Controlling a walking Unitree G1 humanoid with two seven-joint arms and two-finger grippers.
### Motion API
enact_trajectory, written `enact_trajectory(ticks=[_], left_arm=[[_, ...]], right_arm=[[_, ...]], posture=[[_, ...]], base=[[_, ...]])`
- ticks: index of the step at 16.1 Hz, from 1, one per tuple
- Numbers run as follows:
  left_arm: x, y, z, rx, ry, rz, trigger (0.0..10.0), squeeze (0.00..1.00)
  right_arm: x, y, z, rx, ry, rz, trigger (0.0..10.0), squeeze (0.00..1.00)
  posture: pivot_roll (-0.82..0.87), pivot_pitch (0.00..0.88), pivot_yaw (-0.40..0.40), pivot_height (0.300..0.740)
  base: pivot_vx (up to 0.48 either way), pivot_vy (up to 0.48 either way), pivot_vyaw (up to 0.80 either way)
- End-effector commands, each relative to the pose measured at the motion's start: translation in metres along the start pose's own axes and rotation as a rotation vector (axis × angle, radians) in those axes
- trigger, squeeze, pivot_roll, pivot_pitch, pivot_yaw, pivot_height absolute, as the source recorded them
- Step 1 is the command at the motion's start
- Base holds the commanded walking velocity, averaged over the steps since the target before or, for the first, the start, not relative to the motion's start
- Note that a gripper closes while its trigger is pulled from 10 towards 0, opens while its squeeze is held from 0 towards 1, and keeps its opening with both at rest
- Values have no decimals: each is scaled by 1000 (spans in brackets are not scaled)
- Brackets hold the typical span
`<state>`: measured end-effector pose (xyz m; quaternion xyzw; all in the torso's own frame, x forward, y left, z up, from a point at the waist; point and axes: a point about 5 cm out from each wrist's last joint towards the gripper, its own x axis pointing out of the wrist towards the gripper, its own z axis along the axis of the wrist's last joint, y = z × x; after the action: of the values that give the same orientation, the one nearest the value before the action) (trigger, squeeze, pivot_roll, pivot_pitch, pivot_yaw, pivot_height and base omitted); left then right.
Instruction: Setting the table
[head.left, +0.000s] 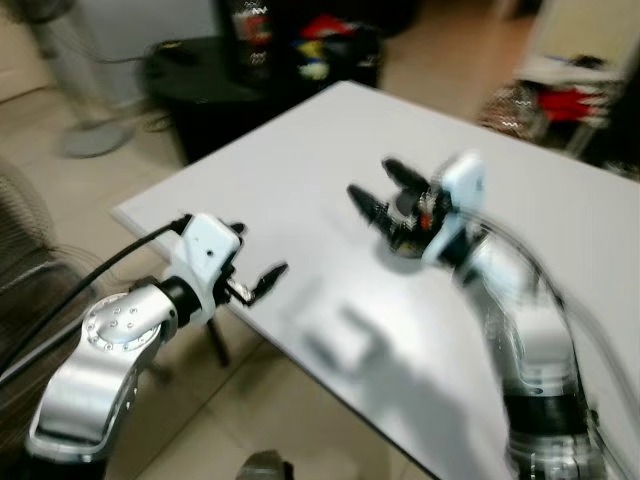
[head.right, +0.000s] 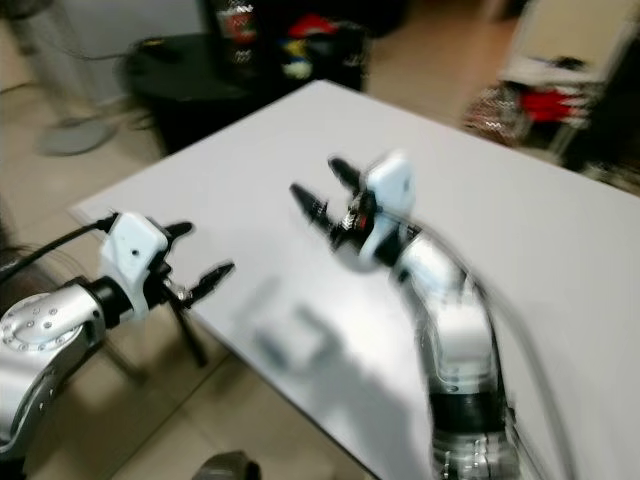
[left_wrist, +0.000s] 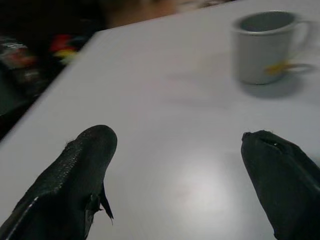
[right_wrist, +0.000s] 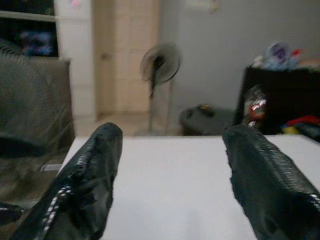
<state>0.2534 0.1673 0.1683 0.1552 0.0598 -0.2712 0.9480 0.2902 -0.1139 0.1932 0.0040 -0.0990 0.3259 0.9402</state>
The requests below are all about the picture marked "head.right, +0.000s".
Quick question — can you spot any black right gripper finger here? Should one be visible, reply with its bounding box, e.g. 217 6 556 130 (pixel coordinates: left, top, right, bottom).
327 157 367 194
290 183 337 241

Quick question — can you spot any black table leg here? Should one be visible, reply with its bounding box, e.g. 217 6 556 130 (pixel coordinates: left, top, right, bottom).
172 300 211 368

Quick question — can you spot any grey standing floor fan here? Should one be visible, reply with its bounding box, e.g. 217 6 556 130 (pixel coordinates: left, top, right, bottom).
5 0 121 156

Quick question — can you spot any patterned woven basket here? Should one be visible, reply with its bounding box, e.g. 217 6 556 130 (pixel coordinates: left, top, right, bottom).
465 85 521 136

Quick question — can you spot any dark bottle with red label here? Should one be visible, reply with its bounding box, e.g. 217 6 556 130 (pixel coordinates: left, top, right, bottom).
225 0 261 71

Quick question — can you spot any small black device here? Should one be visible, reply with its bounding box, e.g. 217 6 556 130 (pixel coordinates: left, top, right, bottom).
135 38 181 63

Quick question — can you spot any dark shelf unit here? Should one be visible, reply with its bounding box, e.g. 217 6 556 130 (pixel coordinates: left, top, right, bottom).
565 95 640 173

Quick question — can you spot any white rack with cream board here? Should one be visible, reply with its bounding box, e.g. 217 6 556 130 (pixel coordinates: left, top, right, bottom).
500 0 640 96

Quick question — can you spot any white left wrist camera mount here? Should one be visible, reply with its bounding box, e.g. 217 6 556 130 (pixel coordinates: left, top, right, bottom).
100 212 171 321

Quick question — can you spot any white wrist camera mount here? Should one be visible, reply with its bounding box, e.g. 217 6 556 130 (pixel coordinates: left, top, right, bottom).
360 150 421 271
100 212 171 321

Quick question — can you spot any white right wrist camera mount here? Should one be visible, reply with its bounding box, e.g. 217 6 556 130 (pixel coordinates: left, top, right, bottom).
360 150 421 271

